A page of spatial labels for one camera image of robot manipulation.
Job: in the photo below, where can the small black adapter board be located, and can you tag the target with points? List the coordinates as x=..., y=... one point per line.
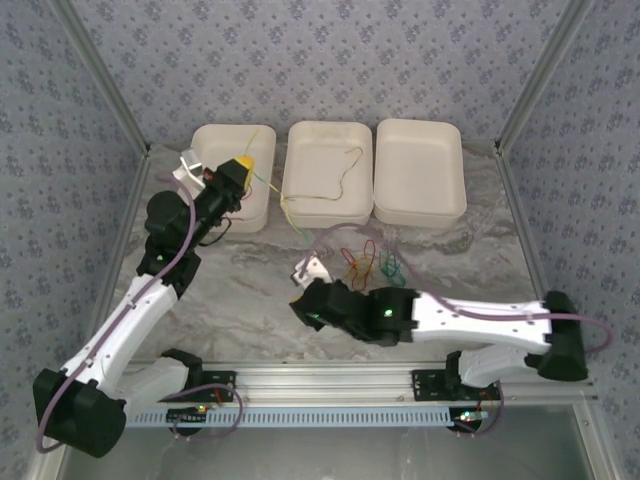
x=182, y=415
x=470, y=416

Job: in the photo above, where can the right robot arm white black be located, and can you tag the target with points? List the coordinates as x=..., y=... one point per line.
x=475, y=325

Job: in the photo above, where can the aluminium upright frame post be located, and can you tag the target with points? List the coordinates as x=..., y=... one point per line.
x=101, y=70
x=543, y=70

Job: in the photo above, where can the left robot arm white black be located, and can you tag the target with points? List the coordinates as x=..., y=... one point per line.
x=135, y=325

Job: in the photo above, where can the aluminium table side rail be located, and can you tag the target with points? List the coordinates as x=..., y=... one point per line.
x=526, y=235
x=125, y=225

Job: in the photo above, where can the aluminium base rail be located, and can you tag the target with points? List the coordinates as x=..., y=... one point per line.
x=325, y=380

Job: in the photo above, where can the grey metal lower panel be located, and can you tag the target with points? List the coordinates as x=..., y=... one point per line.
x=325, y=455

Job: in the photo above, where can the cream plastic tray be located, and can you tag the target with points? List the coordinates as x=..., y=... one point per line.
x=320, y=150
x=225, y=142
x=420, y=170

